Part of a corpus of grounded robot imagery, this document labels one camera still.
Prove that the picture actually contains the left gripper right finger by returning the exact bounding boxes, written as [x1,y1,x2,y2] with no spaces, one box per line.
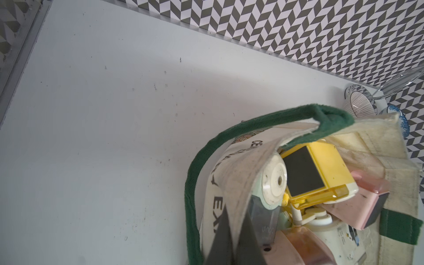
[235,213,266,265]

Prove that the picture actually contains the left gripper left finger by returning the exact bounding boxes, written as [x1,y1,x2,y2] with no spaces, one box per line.
[204,208,234,265]

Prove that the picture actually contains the cream canvas tote bag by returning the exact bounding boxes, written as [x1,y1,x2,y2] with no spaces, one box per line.
[184,104,422,265]

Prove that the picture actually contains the yellow block pencil sharpener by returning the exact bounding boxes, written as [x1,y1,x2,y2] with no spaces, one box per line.
[281,141,359,210]

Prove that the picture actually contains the pink rounded pencil sharpener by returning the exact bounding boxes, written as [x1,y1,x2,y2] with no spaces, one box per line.
[262,226,336,265]

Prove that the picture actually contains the mint green pencil sharpener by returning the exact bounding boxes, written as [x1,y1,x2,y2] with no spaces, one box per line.
[248,153,292,247]

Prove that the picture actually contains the white cartoon pencil sharpener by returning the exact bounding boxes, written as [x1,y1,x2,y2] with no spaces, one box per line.
[291,207,367,265]

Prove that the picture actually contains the pink block pencil sharpener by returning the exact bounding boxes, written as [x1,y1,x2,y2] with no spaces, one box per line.
[319,169,392,230]

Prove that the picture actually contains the pink ribbed bowl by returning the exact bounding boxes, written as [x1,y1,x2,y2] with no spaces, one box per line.
[342,84,377,118]

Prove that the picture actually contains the blue white patterned bowl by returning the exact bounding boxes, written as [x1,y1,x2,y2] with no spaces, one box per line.
[385,104,410,138]

